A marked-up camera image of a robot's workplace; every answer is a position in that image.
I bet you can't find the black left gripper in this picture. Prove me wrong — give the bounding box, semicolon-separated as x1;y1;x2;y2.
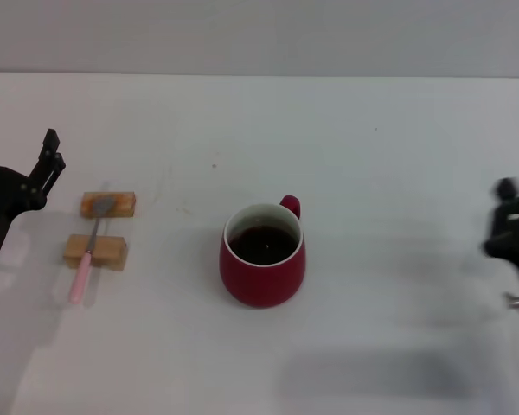
0;116;67;274

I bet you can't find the orange stained wooden block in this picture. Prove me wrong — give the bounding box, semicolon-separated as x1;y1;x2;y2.
80;191;138;220

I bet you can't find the plain wooden block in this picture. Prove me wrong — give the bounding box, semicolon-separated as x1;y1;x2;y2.
62;233;128;272

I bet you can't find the pink handled metal spoon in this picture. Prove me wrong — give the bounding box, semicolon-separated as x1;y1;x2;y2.
67;197;117;303

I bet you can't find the red ceramic mug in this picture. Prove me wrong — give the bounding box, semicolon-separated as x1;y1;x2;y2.
218;195;306;309

